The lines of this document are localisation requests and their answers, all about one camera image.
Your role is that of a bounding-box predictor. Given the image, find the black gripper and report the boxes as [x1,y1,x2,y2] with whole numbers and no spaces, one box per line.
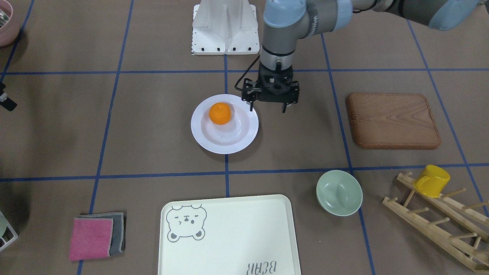
[249,64,300,113]

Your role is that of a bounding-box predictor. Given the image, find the orange fruit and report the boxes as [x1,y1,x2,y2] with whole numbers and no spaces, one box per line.
[208,102,232,125]

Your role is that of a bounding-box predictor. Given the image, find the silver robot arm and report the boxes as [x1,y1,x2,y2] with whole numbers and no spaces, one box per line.
[239,0,479,112]

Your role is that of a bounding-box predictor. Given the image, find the cream bear serving tray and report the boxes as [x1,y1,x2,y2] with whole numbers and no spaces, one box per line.
[158,194,301,275]

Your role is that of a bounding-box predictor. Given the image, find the white ceramic plate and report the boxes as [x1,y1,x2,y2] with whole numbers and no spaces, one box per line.
[191,94,259,154]

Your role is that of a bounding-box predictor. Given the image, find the pink bowl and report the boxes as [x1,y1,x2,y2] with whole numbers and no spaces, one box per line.
[0,0,21,47]

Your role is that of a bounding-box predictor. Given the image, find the green ceramic bowl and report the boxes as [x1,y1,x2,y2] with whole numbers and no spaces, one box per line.
[316,170,363,217]

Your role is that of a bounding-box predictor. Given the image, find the wooden cutting board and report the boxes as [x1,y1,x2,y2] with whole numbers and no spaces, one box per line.
[345,93,441,149]

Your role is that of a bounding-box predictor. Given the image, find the pink folded cloth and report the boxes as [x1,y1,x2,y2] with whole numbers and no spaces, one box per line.
[69,218,114,261]

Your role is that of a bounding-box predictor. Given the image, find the yellow mug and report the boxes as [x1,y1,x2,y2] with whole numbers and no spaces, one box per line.
[413,164,451,198]

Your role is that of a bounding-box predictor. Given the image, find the grey folded cloth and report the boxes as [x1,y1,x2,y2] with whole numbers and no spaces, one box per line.
[76,212,125,257]

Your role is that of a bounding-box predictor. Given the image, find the wooden mug drying rack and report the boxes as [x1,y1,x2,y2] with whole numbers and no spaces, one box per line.
[382,173,489,275]

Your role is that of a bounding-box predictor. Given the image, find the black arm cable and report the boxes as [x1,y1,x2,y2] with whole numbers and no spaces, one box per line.
[234,57,261,91]

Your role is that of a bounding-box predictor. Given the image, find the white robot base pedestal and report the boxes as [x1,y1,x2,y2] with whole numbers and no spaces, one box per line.
[191,0,261,55]

